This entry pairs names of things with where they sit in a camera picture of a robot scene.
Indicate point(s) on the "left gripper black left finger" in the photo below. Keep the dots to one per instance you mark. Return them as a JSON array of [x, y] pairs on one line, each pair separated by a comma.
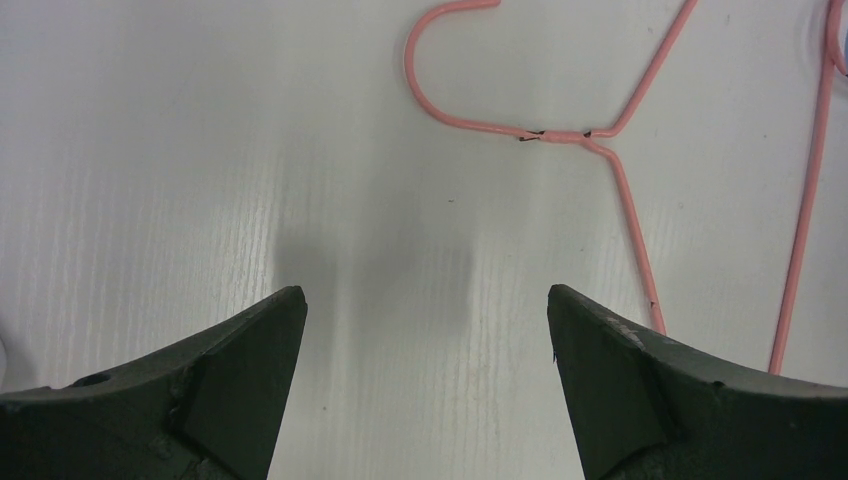
[[209, 406]]

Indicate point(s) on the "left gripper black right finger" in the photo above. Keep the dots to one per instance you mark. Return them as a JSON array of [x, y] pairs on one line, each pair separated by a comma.
[[645, 406]]

